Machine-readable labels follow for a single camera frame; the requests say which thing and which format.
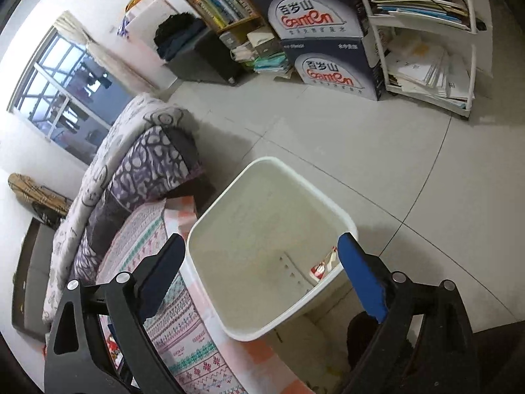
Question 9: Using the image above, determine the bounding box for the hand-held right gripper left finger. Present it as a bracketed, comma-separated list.
[44, 233, 186, 394]

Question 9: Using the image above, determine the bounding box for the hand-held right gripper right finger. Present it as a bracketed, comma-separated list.
[337, 232, 480, 394]

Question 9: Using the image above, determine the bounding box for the white plastic trash bin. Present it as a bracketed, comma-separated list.
[185, 157, 358, 342]

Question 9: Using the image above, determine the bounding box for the red white wrapper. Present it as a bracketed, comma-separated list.
[104, 324, 128, 378]
[305, 247, 343, 284]

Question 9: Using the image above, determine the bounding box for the patterned pink bed sheet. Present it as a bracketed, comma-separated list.
[94, 197, 325, 394]

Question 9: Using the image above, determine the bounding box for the purple grey patterned quilt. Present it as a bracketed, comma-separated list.
[42, 92, 206, 325]

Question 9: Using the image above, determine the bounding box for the grey bed headboard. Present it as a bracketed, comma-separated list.
[10, 217, 58, 341]

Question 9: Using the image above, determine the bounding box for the brown patterned cushion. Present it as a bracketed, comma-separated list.
[7, 172, 74, 230]

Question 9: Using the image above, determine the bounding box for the white curtain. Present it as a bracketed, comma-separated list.
[53, 10, 179, 101]

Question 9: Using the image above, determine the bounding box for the window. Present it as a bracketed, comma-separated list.
[6, 25, 136, 165]

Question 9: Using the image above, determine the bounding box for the black cabinet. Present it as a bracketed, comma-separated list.
[166, 29, 247, 87]

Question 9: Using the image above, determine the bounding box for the stack of white booklets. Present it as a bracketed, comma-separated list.
[386, 35, 476, 109]

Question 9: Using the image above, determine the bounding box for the pile of green paper books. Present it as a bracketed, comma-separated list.
[230, 29, 294, 77]

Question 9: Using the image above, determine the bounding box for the pile of dark clothes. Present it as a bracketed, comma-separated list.
[154, 13, 208, 60]

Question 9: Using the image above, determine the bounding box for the white cabinet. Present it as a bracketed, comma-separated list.
[123, 0, 189, 91]

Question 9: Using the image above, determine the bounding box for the wooden bookshelf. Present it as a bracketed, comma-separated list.
[152, 0, 288, 77]

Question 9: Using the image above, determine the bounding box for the row of upright books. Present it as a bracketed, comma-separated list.
[193, 0, 263, 29]

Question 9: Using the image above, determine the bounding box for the stack of flat paper folders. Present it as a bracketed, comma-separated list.
[369, 0, 472, 31]

